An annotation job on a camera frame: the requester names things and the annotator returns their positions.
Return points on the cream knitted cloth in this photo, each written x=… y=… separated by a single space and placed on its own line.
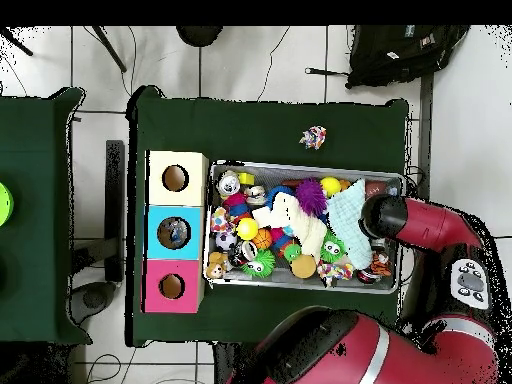
x=292 y=218

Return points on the purple spiky ball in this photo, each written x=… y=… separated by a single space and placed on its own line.
x=310 y=197

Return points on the mint green knitted cloth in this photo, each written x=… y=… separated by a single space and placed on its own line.
x=348 y=220

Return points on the colourful patchwork cloth scrap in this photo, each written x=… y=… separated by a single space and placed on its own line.
x=314 y=138

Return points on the colourful polka dot cloth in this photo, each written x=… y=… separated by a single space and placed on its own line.
x=334 y=272

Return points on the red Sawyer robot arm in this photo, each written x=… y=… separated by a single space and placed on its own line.
x=432 y=224

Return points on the wooden box with three holes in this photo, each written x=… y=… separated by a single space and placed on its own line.
x=194 y=240

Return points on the clear mesh bin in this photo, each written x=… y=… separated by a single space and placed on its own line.
x=240 y=282

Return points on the small orange basketball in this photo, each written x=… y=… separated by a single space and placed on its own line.
x=262 y=238

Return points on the dark green table cloth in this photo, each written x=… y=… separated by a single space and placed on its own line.
x=40 y=200
x=264 y=120

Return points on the small brown football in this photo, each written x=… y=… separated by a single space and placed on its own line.
x=376 y=189

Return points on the black backpack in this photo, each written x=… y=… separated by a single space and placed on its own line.
x=400 y=56

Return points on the green round object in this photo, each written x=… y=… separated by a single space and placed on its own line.
x=5 y=203

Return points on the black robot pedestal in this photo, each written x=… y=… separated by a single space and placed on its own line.
x=226 y=358

